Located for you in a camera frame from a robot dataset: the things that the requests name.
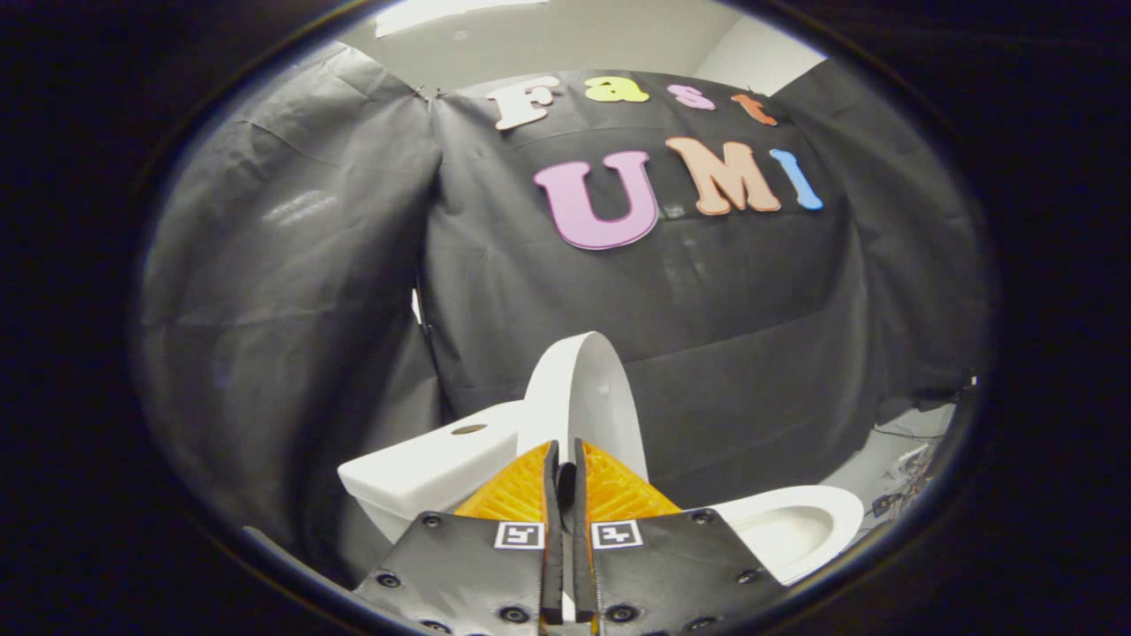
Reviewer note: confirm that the black backdrop cloth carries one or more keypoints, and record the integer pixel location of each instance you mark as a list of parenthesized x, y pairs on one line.
[(707, 309)]

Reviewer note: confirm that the white toilet lid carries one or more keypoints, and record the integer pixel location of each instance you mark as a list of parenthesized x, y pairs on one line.
[(583, 397)]

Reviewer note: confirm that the ceiling light panel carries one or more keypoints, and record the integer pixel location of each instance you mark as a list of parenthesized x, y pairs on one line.
[(442, 13)]

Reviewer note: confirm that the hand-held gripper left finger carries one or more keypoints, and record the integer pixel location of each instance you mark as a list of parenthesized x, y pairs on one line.
[(552, 565)]

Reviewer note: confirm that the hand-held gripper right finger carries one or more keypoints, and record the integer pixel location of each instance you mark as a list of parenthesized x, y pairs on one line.
[(581, 565)]

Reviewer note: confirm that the white toilet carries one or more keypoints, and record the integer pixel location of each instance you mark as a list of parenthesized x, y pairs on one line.
[(424, 468)]

